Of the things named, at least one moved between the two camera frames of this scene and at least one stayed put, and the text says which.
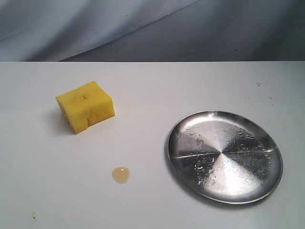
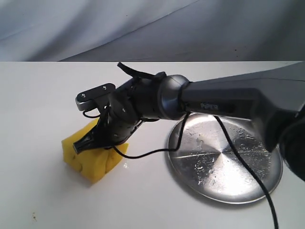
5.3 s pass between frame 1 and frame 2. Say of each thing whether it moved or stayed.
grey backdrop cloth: stayed
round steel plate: stayed
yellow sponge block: moved
